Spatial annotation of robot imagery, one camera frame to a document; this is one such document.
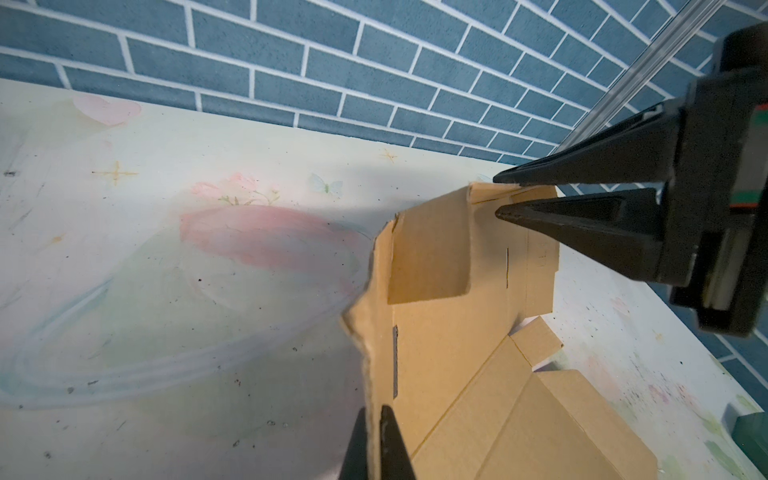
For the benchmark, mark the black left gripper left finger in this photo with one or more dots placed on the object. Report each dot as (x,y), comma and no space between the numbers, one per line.
(354,465)

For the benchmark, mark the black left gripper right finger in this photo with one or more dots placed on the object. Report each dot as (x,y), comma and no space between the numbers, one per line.
(395,461)

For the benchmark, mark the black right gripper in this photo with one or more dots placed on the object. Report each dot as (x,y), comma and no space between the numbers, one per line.
(707,238)

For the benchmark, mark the brown cardboard box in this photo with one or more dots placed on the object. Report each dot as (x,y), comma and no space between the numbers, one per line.
(453,337)

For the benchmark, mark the green rectangular block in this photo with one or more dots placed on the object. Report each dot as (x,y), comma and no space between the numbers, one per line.
(750,433)

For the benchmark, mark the aluminium right corner post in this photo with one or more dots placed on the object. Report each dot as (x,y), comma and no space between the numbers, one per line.
(666,43)

